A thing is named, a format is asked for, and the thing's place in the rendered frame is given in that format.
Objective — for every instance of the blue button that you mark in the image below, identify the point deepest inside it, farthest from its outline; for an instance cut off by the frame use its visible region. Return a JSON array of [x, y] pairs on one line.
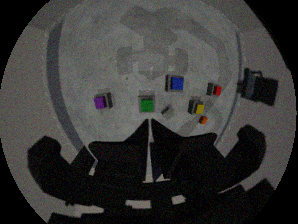
[[174, 83]]

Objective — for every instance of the yellow button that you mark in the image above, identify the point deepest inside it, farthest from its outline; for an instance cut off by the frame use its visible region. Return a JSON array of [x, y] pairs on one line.
[[196, 107]]

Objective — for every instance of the purple button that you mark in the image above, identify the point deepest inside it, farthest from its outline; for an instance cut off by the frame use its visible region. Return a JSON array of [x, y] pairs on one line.
[[103, 101]]

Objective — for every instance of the green button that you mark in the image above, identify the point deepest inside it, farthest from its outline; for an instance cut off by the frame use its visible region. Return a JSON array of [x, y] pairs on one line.
[[146, 103]]

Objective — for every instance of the red button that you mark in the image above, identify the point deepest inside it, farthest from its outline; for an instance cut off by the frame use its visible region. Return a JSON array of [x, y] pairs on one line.
[[214, 89]]

